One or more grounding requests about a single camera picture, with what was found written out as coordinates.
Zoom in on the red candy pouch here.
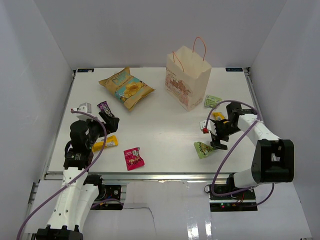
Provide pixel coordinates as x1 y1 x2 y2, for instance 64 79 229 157
123 147 145 171

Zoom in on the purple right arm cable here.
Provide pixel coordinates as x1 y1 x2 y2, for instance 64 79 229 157
206 99 275 207

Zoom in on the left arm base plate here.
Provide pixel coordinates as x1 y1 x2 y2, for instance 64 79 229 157
84 174 122 202

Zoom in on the brown potato chips bag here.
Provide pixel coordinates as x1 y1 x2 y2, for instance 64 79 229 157
98 67 155 111

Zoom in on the yellow snack bar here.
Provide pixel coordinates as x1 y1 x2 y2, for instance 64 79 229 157
92 135 119 153
212 112 226 121

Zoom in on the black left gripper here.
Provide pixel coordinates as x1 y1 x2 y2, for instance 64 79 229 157
83 111 119 148

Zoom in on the green triangular snack pack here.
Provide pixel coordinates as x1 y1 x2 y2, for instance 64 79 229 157
193 141 215 159

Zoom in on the aluminium front rail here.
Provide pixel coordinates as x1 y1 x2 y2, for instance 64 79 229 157
93 172 215 181

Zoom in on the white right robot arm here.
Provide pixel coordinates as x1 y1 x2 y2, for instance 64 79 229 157
203 100 295 200

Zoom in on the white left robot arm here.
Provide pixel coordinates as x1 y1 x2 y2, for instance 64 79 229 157
35 110 120 240

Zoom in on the cream paper gift bag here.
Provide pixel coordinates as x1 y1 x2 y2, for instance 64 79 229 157
165 44 212 112

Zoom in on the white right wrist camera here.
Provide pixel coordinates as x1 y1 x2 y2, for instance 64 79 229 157
199 119 216 135

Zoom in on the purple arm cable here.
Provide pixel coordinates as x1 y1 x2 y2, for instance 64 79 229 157
206 99 275 207
16 109 108 240

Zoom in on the brown m&m's candy pack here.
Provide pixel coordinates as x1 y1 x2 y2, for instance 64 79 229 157
97 101 115 118

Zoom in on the yellow snack bar right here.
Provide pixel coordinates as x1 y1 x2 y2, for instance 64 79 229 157
212 112 226 121

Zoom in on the yellow snack bar left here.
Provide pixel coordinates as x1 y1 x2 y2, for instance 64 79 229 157
92 135 119 153

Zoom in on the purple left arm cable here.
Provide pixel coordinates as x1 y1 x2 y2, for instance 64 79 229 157
16 109 108 240

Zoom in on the light green snack pouch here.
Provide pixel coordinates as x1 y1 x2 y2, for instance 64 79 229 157
204 94 222 108

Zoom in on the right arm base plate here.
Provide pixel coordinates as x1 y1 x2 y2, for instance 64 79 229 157
203 184 258 213

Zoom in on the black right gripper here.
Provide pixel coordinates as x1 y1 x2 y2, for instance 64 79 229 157
210 120 242 150

